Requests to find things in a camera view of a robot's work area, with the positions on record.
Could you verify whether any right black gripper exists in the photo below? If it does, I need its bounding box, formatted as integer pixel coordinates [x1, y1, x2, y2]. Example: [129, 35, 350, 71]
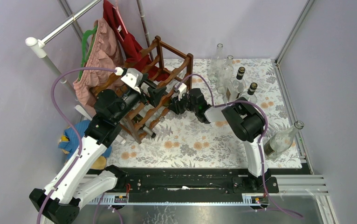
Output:
[168, 91, 198, 115]

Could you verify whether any green clothes hanger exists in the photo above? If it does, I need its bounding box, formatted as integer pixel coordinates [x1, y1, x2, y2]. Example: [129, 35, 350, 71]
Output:
[81, 24, 98, 67]

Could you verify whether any brown wooden wine rack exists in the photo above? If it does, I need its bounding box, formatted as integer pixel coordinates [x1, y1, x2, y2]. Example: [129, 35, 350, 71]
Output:
[84, 35, 193, 145]

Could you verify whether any clear round bottle back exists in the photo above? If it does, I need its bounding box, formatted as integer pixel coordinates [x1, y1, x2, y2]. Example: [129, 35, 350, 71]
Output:
[216, 55, 234, 94]

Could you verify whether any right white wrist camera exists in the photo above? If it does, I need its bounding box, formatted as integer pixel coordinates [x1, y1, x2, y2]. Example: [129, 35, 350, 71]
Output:
[174, 83, 187, 100]

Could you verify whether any pink hanging garment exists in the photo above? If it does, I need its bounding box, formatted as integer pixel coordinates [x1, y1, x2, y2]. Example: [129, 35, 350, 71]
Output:
[73, 18, 124, 117]

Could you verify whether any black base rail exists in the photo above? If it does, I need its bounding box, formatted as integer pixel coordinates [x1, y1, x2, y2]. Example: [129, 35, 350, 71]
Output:
[82, 163, 310, 203]

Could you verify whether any clear tall bottle back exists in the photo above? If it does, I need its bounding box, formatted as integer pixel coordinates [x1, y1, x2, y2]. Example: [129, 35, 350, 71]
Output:
[207, 43, 224, 84]

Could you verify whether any clear bottle black cap front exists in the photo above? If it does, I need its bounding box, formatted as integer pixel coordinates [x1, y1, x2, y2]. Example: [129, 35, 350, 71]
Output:
[240, 82, 258, 104]

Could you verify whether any green wine bottle silver neck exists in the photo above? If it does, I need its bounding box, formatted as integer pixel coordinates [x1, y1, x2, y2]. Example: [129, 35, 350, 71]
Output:
[162, 93, 172, 107]

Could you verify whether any blue cloth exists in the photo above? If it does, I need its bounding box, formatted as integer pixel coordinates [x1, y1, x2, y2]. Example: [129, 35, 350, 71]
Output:
[58, 119, 113, 158]

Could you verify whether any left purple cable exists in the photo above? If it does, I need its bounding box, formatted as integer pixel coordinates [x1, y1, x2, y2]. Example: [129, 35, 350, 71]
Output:
[35, 67, 119, 224]

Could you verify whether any floral tablecloth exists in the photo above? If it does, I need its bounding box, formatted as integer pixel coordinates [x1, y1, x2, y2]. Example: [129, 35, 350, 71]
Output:
[107, 59, 291, 168]

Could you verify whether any white slotted cable duct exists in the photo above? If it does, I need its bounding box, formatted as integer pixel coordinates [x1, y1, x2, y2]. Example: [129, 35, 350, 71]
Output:
[88, 190, 269, 206]

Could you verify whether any yellow cloth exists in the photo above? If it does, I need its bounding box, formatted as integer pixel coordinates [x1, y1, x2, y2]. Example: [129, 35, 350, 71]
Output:
[58, 135, 107, 170]

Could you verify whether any clear bottle dark label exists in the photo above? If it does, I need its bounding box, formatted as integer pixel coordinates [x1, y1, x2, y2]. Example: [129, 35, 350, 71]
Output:
[263, 120, 304, 160]

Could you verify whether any clear bottle black cap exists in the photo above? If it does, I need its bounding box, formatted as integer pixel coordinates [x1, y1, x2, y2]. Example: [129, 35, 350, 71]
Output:
[240, 82, 258, 104]
[224, 67, 246, 102]

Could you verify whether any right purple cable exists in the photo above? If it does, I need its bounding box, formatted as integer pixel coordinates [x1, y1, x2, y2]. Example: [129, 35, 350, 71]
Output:
[173, 73, 304, 220]

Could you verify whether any green wine bottle brown label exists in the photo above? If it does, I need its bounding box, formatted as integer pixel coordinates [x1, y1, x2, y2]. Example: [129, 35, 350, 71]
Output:
[133, 114, 156, 139]

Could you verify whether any purple cable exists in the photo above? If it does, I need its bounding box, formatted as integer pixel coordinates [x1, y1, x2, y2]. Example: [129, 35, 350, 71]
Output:
[35, 67, 119, 224]
[173, 73, 304, 220]

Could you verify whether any red hanging garment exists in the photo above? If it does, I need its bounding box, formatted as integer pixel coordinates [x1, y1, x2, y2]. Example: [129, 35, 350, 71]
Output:
[103, 0, 172, 83]

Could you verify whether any clear bottle black cap rear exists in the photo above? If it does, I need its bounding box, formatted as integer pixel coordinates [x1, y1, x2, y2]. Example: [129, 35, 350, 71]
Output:
[224, 67, 246, 102]

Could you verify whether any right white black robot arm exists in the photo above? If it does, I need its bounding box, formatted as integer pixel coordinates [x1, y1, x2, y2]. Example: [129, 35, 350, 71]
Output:
[169, 88, 268, 192]

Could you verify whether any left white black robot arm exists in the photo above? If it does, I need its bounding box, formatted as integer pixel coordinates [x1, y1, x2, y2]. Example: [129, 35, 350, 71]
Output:
[29, 78, 166, 224]

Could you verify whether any silver clothes rail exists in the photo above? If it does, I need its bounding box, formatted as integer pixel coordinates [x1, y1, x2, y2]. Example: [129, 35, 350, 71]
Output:
[25, 0, 103, 103]

